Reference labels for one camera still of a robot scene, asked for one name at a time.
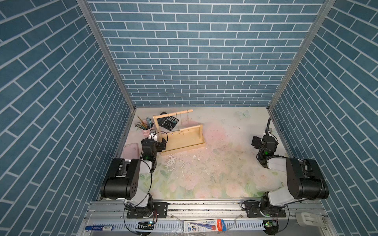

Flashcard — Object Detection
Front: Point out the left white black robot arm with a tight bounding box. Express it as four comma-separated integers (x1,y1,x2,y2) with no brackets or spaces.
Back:
100,138,168,218

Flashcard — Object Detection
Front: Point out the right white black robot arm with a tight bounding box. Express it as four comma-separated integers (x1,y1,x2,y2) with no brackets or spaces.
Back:
252,133,329,217

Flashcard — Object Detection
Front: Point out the wooden jewelry display stand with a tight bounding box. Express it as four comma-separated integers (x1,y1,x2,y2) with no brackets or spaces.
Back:
153,109,206,156

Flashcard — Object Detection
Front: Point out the pink pen holder cup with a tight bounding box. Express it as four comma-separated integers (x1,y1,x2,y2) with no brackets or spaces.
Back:
134,116,156,138

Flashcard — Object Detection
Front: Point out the black calculator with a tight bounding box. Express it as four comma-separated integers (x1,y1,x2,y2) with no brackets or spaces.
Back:
157,116,179,131

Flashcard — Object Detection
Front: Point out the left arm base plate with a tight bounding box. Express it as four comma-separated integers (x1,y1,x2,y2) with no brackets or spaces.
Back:
126,202,168,219

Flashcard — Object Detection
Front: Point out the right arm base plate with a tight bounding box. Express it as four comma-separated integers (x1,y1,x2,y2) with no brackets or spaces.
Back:
241,200,286,218

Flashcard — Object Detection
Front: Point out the aluminium front rail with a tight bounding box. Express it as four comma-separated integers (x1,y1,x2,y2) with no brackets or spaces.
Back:
78,199,337,236

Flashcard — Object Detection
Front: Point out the white plastic bracket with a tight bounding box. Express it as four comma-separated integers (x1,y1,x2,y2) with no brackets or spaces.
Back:
295,212,324,227

